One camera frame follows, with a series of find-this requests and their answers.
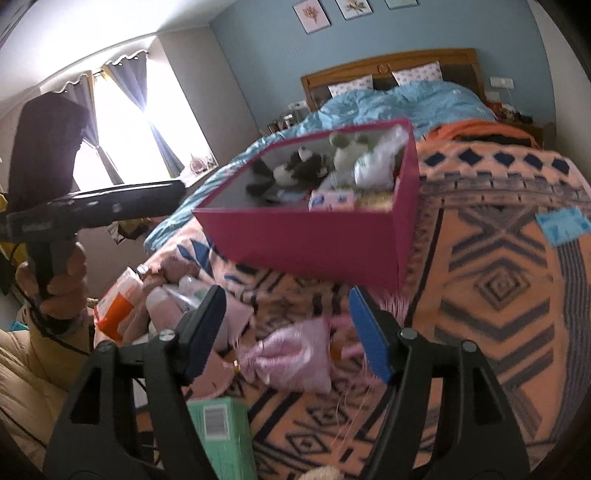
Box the person's left forearm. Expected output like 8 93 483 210
0 318 100 457

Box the wooden headboard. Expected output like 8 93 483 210
300 47 485 114

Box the white bottle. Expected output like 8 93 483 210
178 274 204 301

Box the grey and white plush toy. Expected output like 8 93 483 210
329 130 370 178

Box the orange patterned blanket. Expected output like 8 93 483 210
92 117 591 480

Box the cluttered bedside table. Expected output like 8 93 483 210
265 102 310 137

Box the white patterned pillow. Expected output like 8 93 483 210
329 75 374 99
392 61 443 86

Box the clear plastic bag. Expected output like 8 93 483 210
353 124 409 190

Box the flat pink box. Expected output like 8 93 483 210
194 295 254 400

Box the blue curtain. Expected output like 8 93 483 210
60 69 100 195
104 54 185 178

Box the blue blanket label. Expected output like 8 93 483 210
536 208 588 247

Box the black and white plush toy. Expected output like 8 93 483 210
245 145 333 206

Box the magenta cardboard box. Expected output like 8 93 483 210
191 117 421 291

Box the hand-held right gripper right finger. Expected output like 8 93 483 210
348 286 532 480

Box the orange and white box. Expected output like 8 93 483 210
93 268 144 342

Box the pink satin tasselled pouch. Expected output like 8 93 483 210
233 295 411 395

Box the yellow packet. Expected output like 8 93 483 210
358 191 395 212

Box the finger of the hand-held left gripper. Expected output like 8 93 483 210
111 180 186 219

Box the floral pocket tissue pack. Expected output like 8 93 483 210
308 189 356 212

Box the green cardboard box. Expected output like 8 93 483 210
187 397 259 480

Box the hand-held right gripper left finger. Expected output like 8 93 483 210
44 285 228 480

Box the wooden nightstand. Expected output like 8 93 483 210
485 102 555 148

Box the white fluffy hair tie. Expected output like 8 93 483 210
295 466 342 480

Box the pink knitted toy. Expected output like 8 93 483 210
159 256 204 282

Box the pink bottle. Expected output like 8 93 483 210
145 286 185 342

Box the person's left hand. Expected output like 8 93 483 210
15 240 90 333

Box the blue duvet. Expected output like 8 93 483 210
143 80 497 252

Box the pink windowsill ornament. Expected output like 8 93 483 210
189 154 218 176

